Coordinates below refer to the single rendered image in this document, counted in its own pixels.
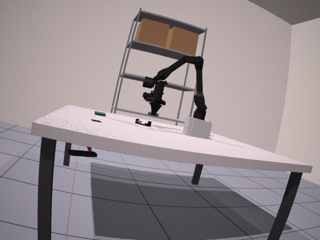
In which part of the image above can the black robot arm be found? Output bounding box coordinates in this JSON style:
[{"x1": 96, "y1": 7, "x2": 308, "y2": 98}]
[{"x1": 142, "y1": 55, "x2": 207, "y2": 121}]

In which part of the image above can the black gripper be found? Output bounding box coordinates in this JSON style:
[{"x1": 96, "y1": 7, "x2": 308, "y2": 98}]
[{"x1": 145, "y1": 89, "x2": 166, "y2": 115}]

